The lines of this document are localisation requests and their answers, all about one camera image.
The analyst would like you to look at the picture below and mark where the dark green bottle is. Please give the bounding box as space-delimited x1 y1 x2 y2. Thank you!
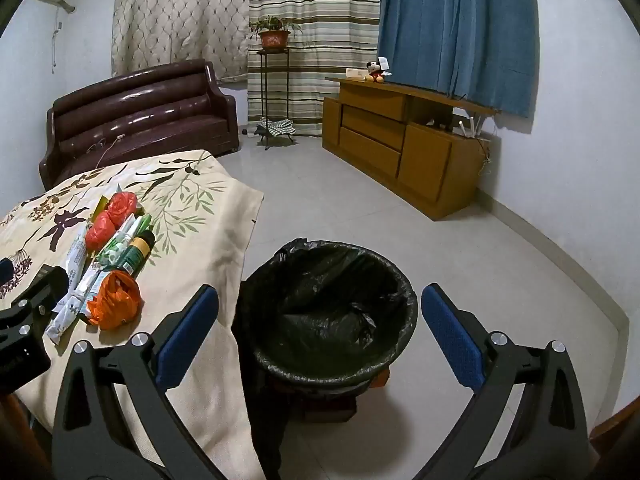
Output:
117 230 156 276

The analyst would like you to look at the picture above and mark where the black metal plant stand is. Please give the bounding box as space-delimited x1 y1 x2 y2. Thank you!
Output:
256 49 296 151

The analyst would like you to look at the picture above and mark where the floral beige bedsheet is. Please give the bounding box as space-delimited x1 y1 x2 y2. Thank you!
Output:
0 149 266 480

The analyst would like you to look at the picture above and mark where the white cable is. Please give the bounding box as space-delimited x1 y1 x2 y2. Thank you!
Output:
85 134 126 156

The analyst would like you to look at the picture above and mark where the dark brown leather sofa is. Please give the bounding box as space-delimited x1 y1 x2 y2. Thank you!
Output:
39 58 241 192

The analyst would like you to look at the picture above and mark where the potted plant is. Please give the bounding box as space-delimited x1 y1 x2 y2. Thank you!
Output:
248 15 303 52

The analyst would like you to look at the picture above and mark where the green white toothpaste box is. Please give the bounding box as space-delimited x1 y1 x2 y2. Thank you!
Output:
97 214 152 267

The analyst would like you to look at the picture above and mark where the beige quilted curtain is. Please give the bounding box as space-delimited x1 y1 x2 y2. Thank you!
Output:
111 0 253 83

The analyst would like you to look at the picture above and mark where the blue curtain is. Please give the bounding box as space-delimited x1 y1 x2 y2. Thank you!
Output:
377 0 541 120

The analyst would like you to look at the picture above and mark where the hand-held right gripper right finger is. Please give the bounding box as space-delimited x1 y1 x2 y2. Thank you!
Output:
421 283 601 480

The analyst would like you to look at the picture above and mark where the red plastic bag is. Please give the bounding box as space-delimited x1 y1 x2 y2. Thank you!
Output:
85 211 118 251
106 191 138 221

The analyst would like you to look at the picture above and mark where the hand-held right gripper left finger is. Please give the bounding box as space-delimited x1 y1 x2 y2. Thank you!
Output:
51 284 221 480

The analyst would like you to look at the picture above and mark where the slim white packet green print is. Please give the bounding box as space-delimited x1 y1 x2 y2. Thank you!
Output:
74 265 110 313

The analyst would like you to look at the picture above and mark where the white blue packet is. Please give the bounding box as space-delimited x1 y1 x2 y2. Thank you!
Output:
44 285 86 346

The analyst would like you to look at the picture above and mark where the wooden cabinet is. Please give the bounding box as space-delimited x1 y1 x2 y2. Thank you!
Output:
321 76 501 221

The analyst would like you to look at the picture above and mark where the light blue sachet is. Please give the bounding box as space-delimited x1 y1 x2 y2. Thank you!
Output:
62 220 94 286

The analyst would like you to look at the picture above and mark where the striped curtain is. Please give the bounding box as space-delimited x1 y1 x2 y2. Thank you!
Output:
246 0 383 137

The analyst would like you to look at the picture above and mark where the checkered cloth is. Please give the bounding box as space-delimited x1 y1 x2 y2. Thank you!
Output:
255 117 297 138

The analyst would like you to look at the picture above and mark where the bin with black liner bag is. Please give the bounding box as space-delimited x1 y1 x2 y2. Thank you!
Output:
232 238 420 386

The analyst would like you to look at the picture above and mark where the orange plastic bag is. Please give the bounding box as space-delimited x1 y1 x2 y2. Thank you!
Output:
86 270 143 331

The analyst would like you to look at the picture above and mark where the white router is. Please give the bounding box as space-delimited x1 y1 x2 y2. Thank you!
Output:
452 112 486 141

